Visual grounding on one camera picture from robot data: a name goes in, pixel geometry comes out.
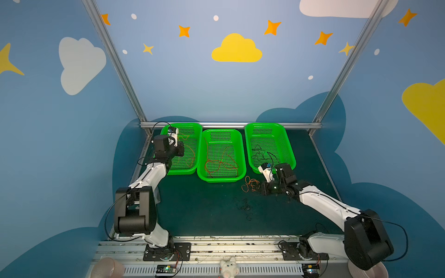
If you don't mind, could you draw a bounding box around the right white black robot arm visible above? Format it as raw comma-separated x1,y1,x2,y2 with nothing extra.
258,163,394,271

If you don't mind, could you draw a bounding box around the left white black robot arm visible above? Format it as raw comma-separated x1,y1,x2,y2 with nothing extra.
111,133,184,249

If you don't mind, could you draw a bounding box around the left green plastic basket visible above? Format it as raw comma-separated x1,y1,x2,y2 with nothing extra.
168,123,202,176

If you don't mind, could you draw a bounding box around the green plastic basket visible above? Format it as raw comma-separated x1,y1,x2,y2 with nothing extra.
168,123,202,176
245,123,297,174
197,129,247,183

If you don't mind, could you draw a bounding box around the middle green plastic basket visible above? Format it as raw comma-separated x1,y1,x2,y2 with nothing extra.
197,129,247,183

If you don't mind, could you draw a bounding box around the right green plastic basket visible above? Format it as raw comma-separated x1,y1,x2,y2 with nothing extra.
245,123,297,174

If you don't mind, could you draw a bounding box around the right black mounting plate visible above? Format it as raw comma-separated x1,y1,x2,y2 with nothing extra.
278,240,329,261

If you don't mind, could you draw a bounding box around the black mounting plate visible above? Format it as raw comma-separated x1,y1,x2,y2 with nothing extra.
143,243,191,262
278,240,329,261

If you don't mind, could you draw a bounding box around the right green circuit board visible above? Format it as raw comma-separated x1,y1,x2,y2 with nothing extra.
302,264,321,276

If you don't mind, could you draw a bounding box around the green circuit board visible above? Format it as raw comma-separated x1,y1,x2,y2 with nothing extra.
155,265,177,276
302,264,321,276

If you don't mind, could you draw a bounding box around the white plush toy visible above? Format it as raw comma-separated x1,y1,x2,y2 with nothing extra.
220,257,240,278

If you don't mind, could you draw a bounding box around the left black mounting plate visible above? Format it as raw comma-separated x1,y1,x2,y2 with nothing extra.
143,243,191,262

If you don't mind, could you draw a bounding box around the left green circuit board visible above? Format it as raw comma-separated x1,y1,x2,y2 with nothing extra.
155,265,177,276

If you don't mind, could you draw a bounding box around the pink bowl right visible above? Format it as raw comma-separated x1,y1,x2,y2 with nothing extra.
348,260,389,278

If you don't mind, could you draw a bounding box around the pink bowl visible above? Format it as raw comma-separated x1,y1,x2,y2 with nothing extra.
90,257,125,278
348,260,389,278

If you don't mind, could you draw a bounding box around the pink bowl left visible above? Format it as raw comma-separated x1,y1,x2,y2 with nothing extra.
90,257,125,278

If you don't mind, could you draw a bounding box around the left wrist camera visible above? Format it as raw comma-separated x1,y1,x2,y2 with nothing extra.
167,126,178,147

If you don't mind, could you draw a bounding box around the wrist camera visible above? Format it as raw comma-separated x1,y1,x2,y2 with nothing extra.
167,126,178,147
258,163,274,183

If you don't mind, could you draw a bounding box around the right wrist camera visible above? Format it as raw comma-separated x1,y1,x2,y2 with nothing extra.
258,163,274,183

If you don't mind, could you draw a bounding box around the aluminium frame back bar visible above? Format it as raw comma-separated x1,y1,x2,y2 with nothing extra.
140,122,322,129

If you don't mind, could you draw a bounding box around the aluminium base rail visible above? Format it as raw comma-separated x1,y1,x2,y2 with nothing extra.
86,235,351,278

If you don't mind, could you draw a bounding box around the aluminium frame left post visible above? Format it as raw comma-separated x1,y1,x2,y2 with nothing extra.
82,0,147,122

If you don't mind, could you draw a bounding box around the aluminium frame post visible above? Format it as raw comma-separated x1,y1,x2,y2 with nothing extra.
82,0,147,122
313,0,389,125

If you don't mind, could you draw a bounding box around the aluminium frame right post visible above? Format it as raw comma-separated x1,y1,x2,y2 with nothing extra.
313,0,389,125

